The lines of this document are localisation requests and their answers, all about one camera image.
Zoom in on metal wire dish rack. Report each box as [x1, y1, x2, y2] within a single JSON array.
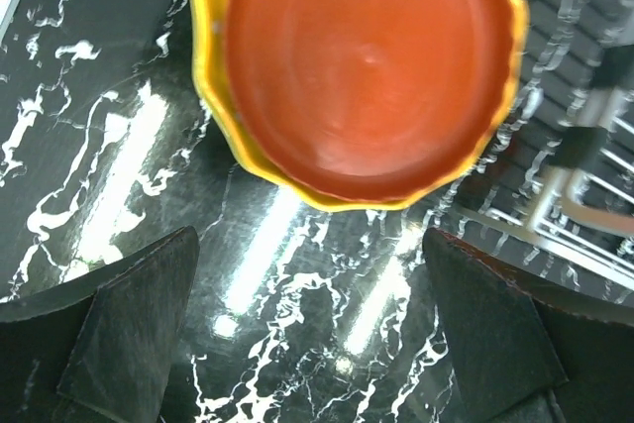
[[454, 0, 633, 305]]

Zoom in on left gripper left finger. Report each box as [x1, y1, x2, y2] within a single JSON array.
[[1, 227, 199, 422]]

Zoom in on yellow scalloped plate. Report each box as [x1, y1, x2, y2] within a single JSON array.
[[190, 0, 529, 212]]

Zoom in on dark red scalloped plate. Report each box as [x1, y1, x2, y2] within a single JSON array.
[[223, 0, 519, 201]]

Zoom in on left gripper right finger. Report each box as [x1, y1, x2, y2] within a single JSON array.
[[422, 229, 633, 422]]

